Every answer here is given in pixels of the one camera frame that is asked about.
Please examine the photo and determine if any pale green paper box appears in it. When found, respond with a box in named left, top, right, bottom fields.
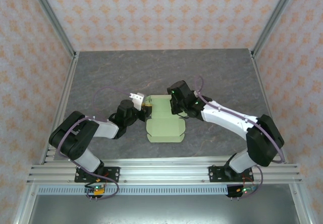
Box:
left=145, top=94, right=187, bottom=144

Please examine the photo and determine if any small circuit board green light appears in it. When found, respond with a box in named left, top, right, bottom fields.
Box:
left=237, top=185, right=257, bottom=195
left=85, top=183, right=106, bottom=197

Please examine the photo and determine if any grey metal panel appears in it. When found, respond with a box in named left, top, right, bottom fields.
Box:
left=27, top=195, right=303, bottom=224

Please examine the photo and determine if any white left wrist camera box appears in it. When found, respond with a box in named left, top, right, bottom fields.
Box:
left=129, top=92, right=146, bottom=110

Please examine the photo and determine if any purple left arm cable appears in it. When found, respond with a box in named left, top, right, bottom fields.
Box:
left=57, top=86, right=133, bottom=201

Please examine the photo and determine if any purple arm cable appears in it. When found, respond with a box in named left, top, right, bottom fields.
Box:
left=57, top=86, right=133, bottom=201
left=195, top=75, right=287, bottom=199

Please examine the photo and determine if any wide aluminium mounting rail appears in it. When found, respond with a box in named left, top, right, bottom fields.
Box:
left=27, top=158, right=303, bottom=184

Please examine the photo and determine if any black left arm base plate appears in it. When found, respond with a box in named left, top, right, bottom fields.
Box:
left=74, top=166, right=121, bottom=183

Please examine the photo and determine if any aluminium table side rail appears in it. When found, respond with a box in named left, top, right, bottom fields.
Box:
left=39, top=51, right=80, bottom=165
left=249, top=49, right=288, bottom=164

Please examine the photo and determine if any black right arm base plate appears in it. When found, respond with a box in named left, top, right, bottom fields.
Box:
left=208, top=165, right=254, bottom=183

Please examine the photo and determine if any slotted grey cable duct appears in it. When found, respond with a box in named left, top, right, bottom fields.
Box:
left=37, top=186, right=229, bottom=196

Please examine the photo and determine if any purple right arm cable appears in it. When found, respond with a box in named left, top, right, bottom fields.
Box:
left=195, top=75, right=287, bottom=199

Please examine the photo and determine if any aluminium frame post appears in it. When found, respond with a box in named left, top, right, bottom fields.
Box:
left=27, top=0, right=76, bottom=58
left=252, top=0, right=301, bottom=58

